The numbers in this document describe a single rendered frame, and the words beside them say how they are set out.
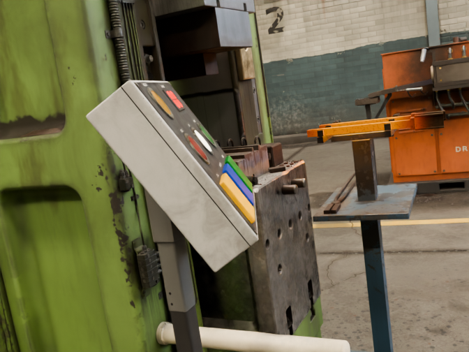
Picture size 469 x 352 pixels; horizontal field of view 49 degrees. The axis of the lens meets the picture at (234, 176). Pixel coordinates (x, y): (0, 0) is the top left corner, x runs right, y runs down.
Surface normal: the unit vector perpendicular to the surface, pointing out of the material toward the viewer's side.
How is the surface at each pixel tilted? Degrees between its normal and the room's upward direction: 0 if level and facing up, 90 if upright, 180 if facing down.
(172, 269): 90
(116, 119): 90
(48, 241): 90
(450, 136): 90
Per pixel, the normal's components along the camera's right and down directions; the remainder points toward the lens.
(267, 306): -0.44, 0.22
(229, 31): 0.89, -0.05
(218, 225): -0.02, 0.18
